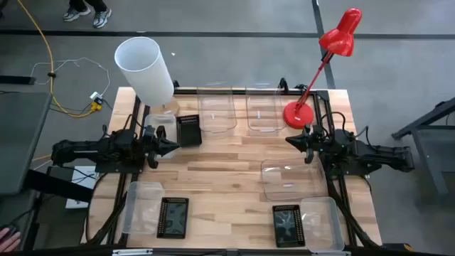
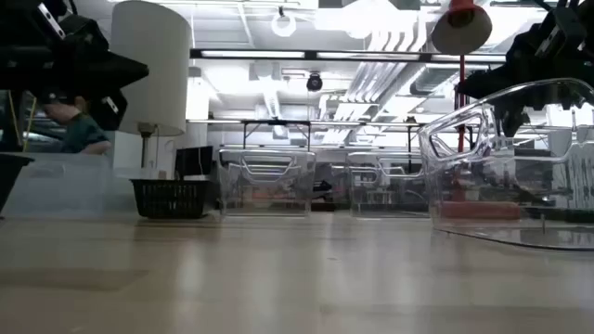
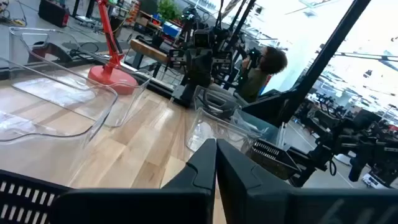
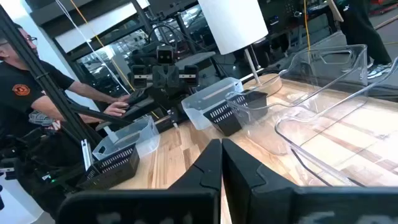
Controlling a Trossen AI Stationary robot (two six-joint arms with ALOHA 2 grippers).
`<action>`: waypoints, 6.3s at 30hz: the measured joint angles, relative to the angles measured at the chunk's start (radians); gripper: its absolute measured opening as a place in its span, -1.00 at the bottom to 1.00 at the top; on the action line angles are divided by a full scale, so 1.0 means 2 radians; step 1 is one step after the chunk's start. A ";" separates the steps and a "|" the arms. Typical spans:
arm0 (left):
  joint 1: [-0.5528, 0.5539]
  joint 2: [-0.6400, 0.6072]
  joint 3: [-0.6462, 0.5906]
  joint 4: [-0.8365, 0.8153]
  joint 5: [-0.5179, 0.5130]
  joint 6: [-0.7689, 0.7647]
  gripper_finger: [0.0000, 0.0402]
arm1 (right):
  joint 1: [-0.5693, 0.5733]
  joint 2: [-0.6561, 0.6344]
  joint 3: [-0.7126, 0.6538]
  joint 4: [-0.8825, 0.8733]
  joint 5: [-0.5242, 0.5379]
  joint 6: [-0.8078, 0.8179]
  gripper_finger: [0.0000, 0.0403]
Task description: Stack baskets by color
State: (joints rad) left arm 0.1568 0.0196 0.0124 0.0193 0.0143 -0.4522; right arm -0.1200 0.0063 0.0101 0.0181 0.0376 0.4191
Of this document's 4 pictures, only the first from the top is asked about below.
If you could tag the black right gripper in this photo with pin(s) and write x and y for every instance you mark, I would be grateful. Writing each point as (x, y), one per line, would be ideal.
(313, 144)

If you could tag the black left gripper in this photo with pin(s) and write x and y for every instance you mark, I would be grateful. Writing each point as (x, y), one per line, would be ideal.
(153, 145)

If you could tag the frosted plastic bin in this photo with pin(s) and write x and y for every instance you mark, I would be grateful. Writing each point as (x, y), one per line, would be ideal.
(321, 224)
(170, 124)
(142, 209)

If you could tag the clear plastic bin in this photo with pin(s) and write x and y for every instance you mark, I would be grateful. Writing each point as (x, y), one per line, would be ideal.
(291, 181)
(264, 113)
(217, 106)

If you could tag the black mesh basket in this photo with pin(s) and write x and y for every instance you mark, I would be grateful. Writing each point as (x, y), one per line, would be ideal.
(288, 225)
(173, 217)
(189, 133)

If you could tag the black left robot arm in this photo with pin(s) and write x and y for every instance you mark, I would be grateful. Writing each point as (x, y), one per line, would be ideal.
(89, 151)

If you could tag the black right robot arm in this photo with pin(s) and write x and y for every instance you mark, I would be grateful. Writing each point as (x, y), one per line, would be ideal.
(373, 156)

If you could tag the red desk lamp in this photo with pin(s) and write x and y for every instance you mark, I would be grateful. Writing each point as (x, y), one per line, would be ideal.
(298, 114)

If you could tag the black clamp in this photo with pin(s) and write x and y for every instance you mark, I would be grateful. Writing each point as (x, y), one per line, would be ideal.
(283, 85)

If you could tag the white cylindrical shade lamp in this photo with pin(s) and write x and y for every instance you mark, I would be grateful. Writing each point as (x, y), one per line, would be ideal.
(142, 71)

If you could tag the yellow power plug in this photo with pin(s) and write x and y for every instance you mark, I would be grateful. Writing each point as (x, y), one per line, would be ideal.
(96, 106)

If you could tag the white power adapter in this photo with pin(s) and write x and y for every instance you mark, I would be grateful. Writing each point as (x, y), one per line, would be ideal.
(96, 96)

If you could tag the white paper sheet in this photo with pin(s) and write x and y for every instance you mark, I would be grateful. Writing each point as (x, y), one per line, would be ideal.
(76, 204)

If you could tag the person's shoe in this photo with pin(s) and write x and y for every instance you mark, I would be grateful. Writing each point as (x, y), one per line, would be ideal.
(101, 18)
(74, 15)

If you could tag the person's leg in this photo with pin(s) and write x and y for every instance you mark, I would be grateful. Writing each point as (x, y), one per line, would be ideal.
(96, 5)
(77, 4)

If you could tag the black power strip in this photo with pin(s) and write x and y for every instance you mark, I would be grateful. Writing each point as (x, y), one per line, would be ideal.
(16, 80)

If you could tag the person's hand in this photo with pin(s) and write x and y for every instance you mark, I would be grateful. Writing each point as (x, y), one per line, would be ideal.
(9, 241)

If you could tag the silver metal bracket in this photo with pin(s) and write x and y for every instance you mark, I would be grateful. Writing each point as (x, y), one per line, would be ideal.
(131, 252)

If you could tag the grey metal table frame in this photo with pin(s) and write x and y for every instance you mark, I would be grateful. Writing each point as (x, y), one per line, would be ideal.
(426, 149)

